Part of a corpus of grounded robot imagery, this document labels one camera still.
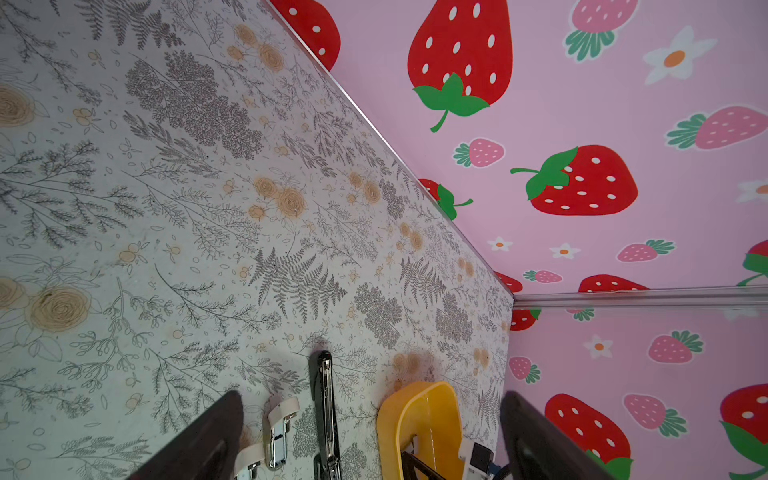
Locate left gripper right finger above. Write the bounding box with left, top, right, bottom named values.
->
left=500, top=391, right=613, bottom=480

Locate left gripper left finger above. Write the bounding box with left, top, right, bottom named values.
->
left=128, top=390, right=244, bottom=480

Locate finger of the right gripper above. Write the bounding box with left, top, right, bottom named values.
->
left=401, top=451, right=445, bottom=480

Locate beige mini stapler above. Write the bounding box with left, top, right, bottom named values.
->
left=266, top=396, right=300, bottom=471
left=233, top=443, right=265, bottom=480

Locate black stapler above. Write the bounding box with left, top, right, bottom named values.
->
left=309, top=350, right=342, bottom=480

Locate yellow plastic tray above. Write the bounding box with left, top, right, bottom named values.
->
left=376, top=381, right=464, bottom=479

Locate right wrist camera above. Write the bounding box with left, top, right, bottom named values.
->
left=458, top=437, right=494, bottom=480

